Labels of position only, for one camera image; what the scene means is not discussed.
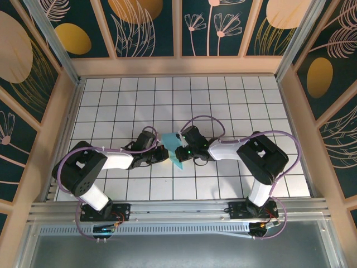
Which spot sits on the light blue cloth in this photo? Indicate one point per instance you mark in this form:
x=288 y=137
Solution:
x=170 y=139

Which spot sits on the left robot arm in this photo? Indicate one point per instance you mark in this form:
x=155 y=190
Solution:
x=81 y=173

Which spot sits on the grey metal sheet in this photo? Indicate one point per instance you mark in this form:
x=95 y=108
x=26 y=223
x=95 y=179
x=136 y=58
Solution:
x=178 y=251

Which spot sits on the small circuit board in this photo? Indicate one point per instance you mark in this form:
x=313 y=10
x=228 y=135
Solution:
x=103 y=229
x=265 y=225

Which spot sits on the framed leaf picture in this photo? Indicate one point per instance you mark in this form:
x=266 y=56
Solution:
x=134 y=11

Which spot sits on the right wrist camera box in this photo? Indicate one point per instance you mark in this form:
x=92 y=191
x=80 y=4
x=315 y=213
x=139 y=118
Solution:
x=193 y=136

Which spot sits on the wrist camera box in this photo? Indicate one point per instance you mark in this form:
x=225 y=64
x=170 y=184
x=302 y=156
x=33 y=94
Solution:
x=147 y=140
x=193 y=136

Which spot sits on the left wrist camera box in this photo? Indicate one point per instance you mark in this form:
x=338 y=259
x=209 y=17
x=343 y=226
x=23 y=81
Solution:
x=147 y=140

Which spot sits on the aluminium front rail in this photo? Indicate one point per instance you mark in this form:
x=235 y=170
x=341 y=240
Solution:
x=178 y=208

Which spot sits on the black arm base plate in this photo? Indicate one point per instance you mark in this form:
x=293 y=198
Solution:
x=237 y=210
x=122 y=212

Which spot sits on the pink flowers wall panel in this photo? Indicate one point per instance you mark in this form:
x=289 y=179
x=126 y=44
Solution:
x=231 y=44

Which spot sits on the single flower wall panel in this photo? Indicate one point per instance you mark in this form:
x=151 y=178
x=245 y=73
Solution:
x=14 y=156

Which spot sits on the yellow oval wall panel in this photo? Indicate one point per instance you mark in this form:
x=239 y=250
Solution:
x=72 y=39

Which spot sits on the aluminium frame post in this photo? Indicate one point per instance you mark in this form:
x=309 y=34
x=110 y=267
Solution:
x=58 y=47
x=299 y=36

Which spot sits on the fern leaf wall panel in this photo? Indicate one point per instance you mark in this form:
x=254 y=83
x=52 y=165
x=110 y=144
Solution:
x=320 y=78

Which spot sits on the leaf outline wall panel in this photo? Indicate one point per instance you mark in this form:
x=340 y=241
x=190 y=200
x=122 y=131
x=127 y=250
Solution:
x=343 y=145

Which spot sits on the small pale disc wall panel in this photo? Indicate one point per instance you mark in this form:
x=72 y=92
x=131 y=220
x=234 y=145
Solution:
x=284 y=14

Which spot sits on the large pale disc wall panel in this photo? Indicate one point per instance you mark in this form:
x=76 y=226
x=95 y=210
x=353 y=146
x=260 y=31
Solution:
x=14 y=50

